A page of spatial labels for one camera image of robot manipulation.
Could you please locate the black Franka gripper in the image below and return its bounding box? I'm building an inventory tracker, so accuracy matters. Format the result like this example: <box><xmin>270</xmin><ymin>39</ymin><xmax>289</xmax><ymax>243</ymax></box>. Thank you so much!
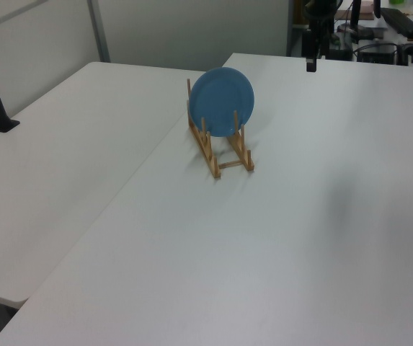
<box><xmin>302</xmin><ymin>0</ymin><xmax>339</xmax><ymax>73</ymax></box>

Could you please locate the blue round plate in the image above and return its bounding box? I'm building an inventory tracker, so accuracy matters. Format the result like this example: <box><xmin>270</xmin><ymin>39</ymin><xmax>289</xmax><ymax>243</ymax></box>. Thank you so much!
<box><xmin>187</xmin><ymin>67</ymin><xmax>256</xmax><ymax>138</ymax></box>

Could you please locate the wooden plate rack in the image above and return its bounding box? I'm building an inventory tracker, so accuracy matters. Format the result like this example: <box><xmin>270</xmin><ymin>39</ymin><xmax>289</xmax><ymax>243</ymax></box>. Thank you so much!
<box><xmin>185</xmin><ymin>77</ymin><xmax>256</xmax><ymax>180</ymax></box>

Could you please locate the black monitor stand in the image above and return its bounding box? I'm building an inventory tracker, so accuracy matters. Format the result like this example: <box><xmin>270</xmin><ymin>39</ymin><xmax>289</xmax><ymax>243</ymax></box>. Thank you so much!
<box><xmin>337</xmin><ymin>0</ymin><xmax>376</xmax><ymax>41</ymax></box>

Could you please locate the black electronics box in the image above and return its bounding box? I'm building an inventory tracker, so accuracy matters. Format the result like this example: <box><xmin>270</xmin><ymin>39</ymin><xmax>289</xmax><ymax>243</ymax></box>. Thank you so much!
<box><xmin>356</xmin><ymin>43</ymin><xmax>399</xmax><ymax>65</ymax></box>

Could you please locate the brown cardboard box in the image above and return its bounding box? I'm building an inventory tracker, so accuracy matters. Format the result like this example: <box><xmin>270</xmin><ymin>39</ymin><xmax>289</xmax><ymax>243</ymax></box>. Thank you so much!
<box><xmin>335</xmin><ymin>0</ymin><xmax>375</xmax><ymax>20</ymax></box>

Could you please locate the black keyboard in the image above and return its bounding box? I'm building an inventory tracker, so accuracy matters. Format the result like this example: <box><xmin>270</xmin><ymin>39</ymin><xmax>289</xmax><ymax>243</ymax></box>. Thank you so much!
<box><xmin>380</xmin><ymin>7</ymin><xmax>413</xmax><ymax>39</ymax></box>

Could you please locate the grey metal table clamp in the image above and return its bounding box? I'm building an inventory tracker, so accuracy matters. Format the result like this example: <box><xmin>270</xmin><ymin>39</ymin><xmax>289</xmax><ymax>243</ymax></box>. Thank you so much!
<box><xmin>396</xmin><ymin>42</ymin><xmax>413</xmax><ymax>67</ymax></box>

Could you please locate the small black device with cables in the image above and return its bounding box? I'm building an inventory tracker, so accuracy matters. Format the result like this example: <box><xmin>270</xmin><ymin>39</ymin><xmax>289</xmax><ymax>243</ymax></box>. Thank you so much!
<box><xmin>329</xmin><ymin>32</ymin><xmax>354</xmax><ymax>61</ymax></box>

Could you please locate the grey partition post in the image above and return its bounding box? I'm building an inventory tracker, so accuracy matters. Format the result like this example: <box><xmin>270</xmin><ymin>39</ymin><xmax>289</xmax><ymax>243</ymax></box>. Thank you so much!
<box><xmin>86</xmin><ymin>0</ymin><xmax>112</xmax><ymax>64</ymax></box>

